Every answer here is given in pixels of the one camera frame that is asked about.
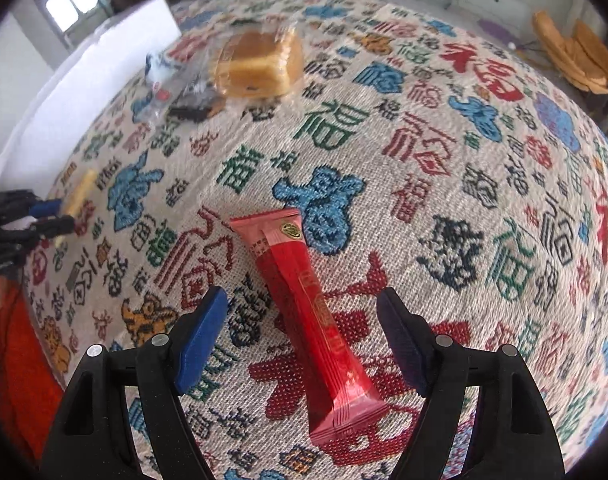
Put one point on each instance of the blue white triangular packet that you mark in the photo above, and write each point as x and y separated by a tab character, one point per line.
156	72

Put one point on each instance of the red snack packet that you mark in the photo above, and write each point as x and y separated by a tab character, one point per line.
309	310

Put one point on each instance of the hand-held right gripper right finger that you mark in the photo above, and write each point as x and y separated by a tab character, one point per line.
406	345

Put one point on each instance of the orange lounge chair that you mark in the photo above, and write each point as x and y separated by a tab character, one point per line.
579	55

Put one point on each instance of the cream long snack packet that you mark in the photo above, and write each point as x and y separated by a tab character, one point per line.
81	192

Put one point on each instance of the dark chocolate packet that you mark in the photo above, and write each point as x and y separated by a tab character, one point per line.
196	109

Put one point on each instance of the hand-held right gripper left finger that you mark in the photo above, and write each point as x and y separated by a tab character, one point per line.
199	345

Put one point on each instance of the balcony window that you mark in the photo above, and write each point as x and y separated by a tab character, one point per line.
69	2

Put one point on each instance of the white board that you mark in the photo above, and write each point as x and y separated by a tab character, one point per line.
94	75

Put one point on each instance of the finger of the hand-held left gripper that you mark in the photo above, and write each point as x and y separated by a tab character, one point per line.
46	208
49	226

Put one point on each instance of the bagged sliced bread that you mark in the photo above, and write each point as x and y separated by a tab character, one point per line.
259	60

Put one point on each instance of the orange fuzzy cloth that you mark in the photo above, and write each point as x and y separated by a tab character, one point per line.
19	385

